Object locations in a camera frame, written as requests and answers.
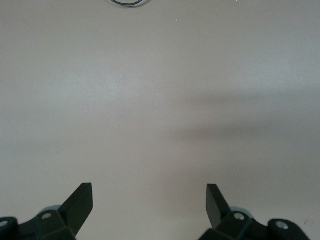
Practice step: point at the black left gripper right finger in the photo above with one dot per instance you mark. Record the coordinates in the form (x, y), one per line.
(225, 220)

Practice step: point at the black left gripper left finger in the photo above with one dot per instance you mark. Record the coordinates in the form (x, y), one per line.
(72, 212)

